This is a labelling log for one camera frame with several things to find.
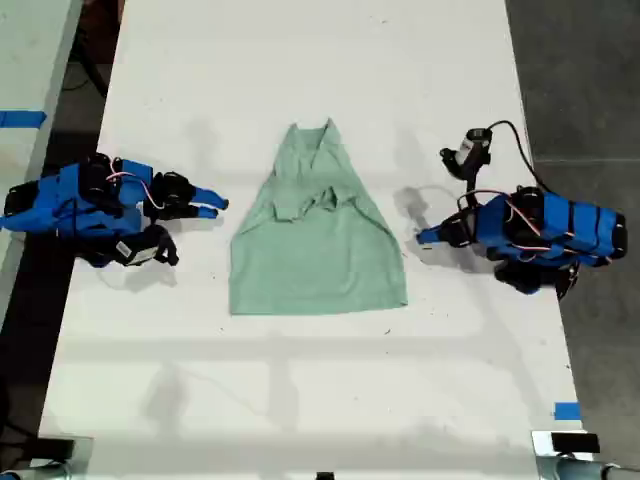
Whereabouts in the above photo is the long blue tape strip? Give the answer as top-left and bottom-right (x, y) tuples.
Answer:
(0, 109), (48, 129)

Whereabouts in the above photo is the black floor cable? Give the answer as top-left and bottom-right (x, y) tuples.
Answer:
(63, 27), (110, 97)

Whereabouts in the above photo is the black camera cable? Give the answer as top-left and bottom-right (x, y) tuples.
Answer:
(485, 119), (554, 194)

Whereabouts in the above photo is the gripper's black camera stalk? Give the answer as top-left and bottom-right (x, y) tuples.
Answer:
(457, 154), (494, 211)
(142, 224), (180, 266)

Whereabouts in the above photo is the small black box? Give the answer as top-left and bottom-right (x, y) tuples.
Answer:
(551, 432), (601, 454)
(35, 437), (76, 461)

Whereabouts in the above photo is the pale green T-shirt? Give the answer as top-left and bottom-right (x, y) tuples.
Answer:
(228, 118), (410, 316)

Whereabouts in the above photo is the white side table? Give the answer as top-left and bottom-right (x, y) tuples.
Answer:
(0, 0), (84, 324)

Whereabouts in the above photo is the metal table bracket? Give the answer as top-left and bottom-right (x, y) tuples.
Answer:
(531, 429), (602, 480)
(29, 436), (95, 480)

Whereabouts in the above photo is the gripper's black camera box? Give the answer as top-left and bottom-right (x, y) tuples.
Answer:
(439, 128), (492, 175)
(102, 238), (159, 269)

